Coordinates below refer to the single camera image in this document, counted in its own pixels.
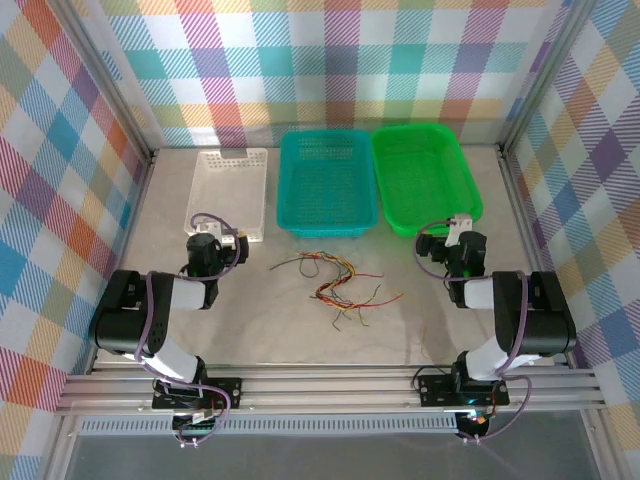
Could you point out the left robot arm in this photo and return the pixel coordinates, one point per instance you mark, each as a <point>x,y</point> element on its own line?
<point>120,325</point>

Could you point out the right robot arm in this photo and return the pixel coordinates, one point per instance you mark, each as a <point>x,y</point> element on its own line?
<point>545,325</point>

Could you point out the white perforated plastic basket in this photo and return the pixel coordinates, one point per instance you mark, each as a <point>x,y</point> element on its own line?
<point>225,190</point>

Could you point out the green plastic basket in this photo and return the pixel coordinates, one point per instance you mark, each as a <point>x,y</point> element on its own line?
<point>425,175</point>

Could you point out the teal plastic basket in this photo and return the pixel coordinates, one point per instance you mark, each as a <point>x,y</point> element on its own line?
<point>325,185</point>

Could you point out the small electronics board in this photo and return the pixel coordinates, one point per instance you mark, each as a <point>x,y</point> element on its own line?
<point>197,425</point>
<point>475,422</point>

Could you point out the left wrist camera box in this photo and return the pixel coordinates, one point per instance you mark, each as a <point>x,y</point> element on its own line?
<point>215,229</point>

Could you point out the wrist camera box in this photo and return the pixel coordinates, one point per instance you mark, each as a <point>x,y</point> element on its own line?
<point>215,229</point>
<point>460,222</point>

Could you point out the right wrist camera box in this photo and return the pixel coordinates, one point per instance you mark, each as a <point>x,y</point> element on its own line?
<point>460,222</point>

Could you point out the aluminium side rail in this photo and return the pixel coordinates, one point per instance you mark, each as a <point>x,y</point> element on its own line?
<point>510,175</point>
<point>137,200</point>

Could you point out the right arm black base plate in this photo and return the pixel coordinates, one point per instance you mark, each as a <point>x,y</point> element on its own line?
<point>435,390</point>

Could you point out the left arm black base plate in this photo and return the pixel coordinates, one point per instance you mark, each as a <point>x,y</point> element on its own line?
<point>230,392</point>

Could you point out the aluminium mounting rail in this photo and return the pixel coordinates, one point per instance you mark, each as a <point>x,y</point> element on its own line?
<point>325,387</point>

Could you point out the aluminium frame post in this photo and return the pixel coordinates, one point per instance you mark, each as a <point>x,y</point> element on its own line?
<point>107,75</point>
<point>545,75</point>

